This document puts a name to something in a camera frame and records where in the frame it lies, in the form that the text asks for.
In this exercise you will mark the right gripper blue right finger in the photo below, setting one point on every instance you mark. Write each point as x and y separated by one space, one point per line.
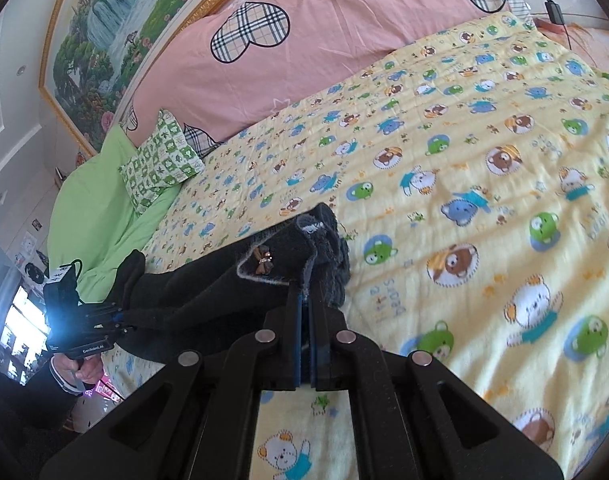
320 315

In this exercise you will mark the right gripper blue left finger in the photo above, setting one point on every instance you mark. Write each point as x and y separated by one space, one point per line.
292 339

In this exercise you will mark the black pants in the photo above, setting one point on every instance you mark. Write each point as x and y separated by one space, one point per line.
207 304

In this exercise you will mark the person's left forearm dark sleeve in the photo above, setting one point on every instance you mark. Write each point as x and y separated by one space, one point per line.
32 415

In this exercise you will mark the person's left hand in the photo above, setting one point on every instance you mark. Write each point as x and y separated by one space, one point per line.
76 377

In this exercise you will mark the light green quilt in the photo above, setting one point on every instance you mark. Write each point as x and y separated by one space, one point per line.
94 220

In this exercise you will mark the green white patterned pillow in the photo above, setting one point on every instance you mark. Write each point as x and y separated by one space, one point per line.
164 160

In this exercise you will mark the yellow cartoon bear bedsheet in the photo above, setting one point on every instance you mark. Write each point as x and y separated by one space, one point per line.
469 174

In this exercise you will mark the gold framed landscape painting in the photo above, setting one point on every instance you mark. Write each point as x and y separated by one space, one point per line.
96 52

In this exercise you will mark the black charger on nightstand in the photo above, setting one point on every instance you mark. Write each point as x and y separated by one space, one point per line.
554 12

